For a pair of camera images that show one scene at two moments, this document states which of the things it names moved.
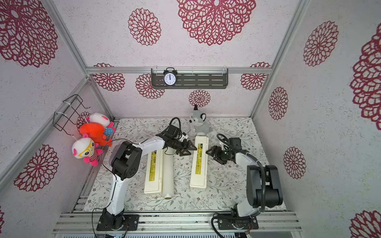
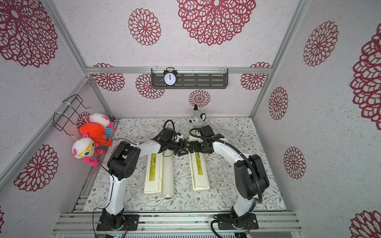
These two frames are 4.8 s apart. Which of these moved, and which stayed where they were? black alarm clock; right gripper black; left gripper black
Moved: right gripper black
Stayed: left gripper black; black alarm clock
